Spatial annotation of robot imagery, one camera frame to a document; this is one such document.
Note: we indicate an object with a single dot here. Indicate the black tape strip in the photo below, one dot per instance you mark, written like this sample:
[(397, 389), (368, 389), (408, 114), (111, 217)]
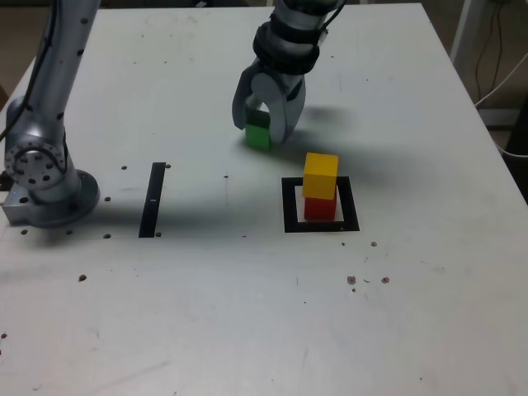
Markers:
[(152, 202)]

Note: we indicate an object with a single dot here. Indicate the grey background box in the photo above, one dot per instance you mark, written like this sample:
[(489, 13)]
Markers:
[(497, 117)]

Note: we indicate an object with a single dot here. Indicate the green cube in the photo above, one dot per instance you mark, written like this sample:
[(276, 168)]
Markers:
[(256, 137)]

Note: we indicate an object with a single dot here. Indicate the white metal post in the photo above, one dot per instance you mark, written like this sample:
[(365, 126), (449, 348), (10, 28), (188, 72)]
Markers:
[(462, 33)]

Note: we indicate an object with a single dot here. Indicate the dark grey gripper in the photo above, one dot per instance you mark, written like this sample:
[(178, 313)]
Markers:
[(288, 82)]

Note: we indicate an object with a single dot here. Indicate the red cube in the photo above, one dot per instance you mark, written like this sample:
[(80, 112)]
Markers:
[(319, 209)]

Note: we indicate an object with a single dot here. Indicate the black tape square outline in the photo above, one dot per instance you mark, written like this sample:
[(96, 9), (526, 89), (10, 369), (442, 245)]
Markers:
[(321, 227)]

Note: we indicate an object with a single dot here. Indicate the yellow cube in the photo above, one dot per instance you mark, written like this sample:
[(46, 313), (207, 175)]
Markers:
[(319, 177)]

